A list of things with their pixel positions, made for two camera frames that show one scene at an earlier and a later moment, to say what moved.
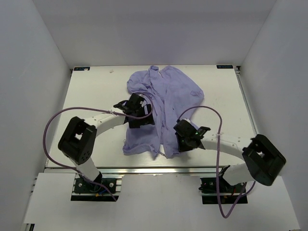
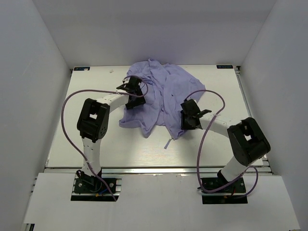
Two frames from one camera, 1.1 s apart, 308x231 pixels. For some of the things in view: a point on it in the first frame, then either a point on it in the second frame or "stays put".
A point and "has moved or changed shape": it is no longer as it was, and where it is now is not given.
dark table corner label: x=224 y=67 stays put
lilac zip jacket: x=174 y=96 has moved or changed shape
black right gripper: x=181 y=147 to x=184 y=125
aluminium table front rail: x=151 y=170 stays put
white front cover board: x=147 y=202 stays put
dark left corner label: x=81 y=68 stays put
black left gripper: x=147 y=120 to x=140 y=100
